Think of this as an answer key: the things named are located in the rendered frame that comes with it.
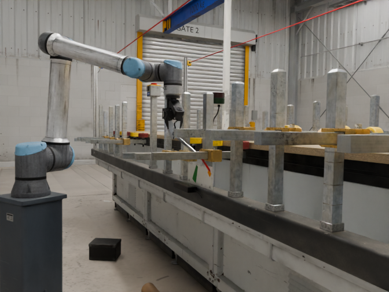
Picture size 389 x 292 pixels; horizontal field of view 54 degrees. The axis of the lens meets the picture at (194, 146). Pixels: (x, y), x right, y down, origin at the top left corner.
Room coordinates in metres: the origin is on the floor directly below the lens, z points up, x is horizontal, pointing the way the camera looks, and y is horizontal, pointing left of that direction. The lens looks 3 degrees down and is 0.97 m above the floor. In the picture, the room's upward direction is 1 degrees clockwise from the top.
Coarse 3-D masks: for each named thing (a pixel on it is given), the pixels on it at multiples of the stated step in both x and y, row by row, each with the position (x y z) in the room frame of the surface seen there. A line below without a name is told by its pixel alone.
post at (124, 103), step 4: (124, 104) 3.03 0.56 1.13; (124, 108) 3.03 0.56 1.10; (124, 112) 3.03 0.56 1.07; (124, 116) 3.03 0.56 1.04; (124, 120) 3.03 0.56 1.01; (124, 124) 3.03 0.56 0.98; (124, 128) 3.03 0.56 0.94; (124, 132) 3.03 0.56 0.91; (124, 136) 3.03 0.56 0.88; (124, 148) 3.03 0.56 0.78; (124, 152) 3.03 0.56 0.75
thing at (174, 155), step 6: (156, 156) 1.52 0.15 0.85; (162, 156) 1.53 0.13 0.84; (168, 156) 1.55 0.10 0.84; (174, 156) 1.56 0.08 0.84; (180, 156) 1.57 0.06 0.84; (186, 156) 1.58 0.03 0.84; (192, 156) 1.59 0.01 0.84; (198, 156) 1.60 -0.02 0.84; (204, 156) 1.61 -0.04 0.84; (222, 156) 1.65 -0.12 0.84; (228, 156) 1.66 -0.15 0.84
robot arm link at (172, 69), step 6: (168, 60) 1.82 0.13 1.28; (174, 60) 1.82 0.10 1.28; (162, 66) 1.83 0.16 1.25; (168, 66) 1.81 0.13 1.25; (174, 66) 1.81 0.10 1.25; (180, 66) 1.83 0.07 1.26; (162, 72) 1.83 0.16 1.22; (168, 72) 1.81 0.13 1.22; (174, 72) 1.81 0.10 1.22; (180, 72) 1.83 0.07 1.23; (162, 78) 1.84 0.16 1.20; (168, 78) 1.81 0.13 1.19; (174, 78) 1.81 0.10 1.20; (180, 78) 1.83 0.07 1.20; (168, 84) 1.81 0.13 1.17; (174, 84) 1.81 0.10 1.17; (180, 84) 1.83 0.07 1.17
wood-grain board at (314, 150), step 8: (160, 136) 2.81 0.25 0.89; (224, 144) 1.92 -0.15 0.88; (288, 152) 1.46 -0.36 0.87; (296, 152) 1.42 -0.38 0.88; (304, 152) 1.37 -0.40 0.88; (312, 152) 1.34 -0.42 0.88; (320, 152) 1.30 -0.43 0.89; (360, 160) 1.15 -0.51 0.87; (368, 160) 1.12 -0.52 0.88; (376, 160) 1.10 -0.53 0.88; (384, 160) 1.07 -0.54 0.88
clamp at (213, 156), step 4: (208, 152) 1.61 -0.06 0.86; (212, 152) 1.59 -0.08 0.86; (216, 152) 1.60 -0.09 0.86; (220, 152) 1.60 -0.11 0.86; (208, 156) 1.61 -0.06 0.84; (212, 156) 1.59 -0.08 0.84; (216, 156) 1.60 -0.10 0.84; (220, 156) 1.60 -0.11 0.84; (208, 160) 1.61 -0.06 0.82; (212, 160) 1.59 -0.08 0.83; (216, 160) 1.60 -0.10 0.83; (220, 160) 1.61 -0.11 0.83
